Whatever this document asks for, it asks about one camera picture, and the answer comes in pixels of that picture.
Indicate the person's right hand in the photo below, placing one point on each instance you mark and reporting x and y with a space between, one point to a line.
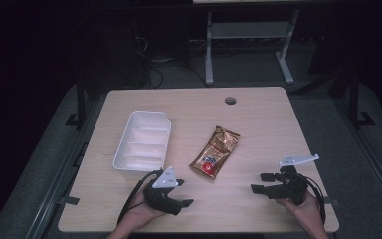
306 212

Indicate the black metal stand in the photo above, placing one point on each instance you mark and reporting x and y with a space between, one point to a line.
354 99
80 99

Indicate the white plastic tray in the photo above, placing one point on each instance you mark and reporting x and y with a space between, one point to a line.
144 142

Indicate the white metal desk frame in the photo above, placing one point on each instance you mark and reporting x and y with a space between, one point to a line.
248 30

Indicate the dark table bracket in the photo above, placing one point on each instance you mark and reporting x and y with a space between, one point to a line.
332 201
69 200

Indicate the gold snack packet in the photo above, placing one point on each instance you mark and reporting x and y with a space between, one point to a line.
216 151

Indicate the metal floor rail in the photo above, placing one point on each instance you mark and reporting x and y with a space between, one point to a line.
56 186
371 159

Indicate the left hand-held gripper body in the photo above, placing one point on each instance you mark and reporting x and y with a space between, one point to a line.
160 199

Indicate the person's left hand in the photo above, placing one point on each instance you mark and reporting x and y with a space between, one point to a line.
138 212

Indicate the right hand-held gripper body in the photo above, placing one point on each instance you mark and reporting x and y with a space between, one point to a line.
291 187

